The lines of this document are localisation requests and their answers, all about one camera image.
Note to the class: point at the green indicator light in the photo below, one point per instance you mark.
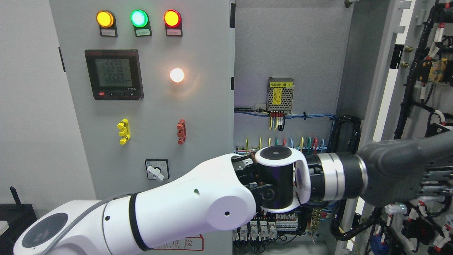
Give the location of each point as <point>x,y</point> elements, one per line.
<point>140,21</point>

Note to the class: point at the black digital power meter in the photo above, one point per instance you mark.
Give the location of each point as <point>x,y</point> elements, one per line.
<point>115,74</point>

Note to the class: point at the yellow indicator light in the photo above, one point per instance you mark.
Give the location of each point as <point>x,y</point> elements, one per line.
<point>107,23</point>

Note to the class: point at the lower relay terminal row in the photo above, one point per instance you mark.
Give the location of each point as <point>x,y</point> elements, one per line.
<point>268,227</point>

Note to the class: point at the white glowing indicator light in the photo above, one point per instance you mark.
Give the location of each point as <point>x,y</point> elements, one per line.
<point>177,75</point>

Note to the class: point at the grey electrical cabinet body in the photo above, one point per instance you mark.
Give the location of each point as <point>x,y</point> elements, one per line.
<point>336,55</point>

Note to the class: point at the yellow terminal connector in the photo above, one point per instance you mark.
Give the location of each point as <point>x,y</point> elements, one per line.
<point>124,131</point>

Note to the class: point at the perforated metal power supply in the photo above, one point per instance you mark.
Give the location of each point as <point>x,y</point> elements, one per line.
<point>280,94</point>

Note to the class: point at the brass ground terminal bar right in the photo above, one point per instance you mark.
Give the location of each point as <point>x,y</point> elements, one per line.
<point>315,219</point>

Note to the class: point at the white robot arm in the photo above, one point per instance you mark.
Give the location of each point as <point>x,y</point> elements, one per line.
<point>223,193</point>

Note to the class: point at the red electrical warning sticker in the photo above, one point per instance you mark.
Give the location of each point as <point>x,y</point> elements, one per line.
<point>190,243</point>

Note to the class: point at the red terminal connector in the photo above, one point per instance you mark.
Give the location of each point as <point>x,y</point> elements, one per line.
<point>181,131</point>

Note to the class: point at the red indicator light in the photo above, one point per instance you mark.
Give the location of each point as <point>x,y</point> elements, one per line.
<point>173,23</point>

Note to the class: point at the white rotary selector switch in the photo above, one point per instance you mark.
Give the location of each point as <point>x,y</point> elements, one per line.
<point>157,169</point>

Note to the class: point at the black box at left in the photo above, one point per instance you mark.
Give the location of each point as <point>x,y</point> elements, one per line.
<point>19,217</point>

